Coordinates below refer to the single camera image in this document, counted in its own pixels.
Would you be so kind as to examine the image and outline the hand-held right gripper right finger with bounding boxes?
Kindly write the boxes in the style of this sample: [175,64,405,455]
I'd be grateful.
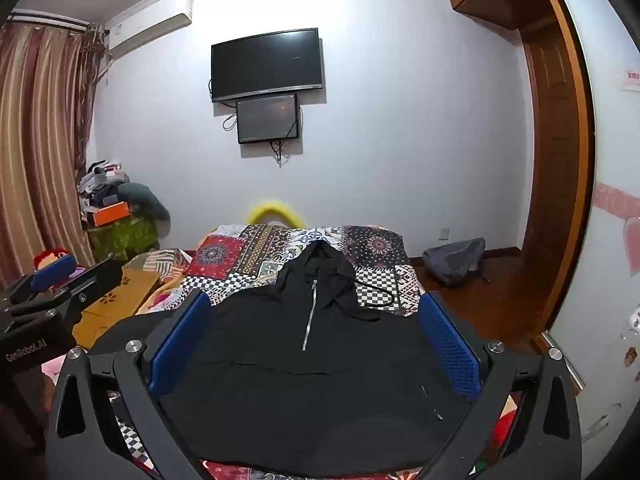
[419,290,583,480]

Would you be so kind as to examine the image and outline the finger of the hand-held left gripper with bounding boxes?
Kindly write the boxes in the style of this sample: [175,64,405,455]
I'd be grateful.
[9,258,124,333]
[0,255,80,307]

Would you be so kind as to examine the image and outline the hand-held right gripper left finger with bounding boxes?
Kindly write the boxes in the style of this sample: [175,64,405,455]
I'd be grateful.
[44,290,213,480]

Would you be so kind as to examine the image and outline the black zip hoodie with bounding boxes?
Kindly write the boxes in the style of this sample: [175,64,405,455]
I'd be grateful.
[92,241,473,478]

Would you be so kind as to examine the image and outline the pile of clothes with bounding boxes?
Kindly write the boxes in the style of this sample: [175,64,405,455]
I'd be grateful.
[77,160,131,211]

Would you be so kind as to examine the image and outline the red plush doll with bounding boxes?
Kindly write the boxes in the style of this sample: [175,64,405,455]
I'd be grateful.
[32,246,83,282]

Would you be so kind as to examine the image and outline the orange flower-pattern blanket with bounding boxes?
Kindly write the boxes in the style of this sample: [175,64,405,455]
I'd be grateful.
[72,259,162,352]

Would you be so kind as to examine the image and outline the green patterned cloth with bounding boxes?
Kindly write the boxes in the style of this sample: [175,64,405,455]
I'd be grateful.
[89,217,161,264]

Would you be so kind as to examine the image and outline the orange box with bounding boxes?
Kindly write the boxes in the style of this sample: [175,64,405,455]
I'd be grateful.
[92,201,134,228]

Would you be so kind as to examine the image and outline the grey backpack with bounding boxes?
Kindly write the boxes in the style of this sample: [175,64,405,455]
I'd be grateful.
[422,237,490,289]

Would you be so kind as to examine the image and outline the grey cushion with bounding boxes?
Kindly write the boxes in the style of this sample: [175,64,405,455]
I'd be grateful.
[117,181,172,224]

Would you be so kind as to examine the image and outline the patchwork print bedsheet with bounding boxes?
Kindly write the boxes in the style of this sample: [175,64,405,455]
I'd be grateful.
[115,222,526,480]

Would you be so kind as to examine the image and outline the striped brown curtain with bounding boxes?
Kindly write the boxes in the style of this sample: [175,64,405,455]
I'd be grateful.
[0,20,108,292]

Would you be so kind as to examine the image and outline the brown wooden door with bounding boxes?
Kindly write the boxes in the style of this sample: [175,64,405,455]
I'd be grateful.
[520,20,585,343]

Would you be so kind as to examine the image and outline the white air conditioner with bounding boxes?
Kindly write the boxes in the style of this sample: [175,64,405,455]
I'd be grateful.
[105,0,195,58]

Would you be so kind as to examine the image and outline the yellow ring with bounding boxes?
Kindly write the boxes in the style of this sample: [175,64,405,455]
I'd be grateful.
[247,199,305,231]

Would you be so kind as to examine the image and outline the pink heart wall sticker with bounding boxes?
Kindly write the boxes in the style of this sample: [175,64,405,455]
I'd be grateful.
[592,180,640,279]

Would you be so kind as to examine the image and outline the hanging monitor cables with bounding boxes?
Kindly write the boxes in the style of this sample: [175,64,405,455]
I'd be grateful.
[270,139,294,167]

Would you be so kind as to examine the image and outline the small black wall monitor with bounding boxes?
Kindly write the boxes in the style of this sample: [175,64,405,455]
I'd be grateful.
[236,93,300,145]

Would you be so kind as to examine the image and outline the black wall television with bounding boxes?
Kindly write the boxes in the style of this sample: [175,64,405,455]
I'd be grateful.
[210,28,323,104]

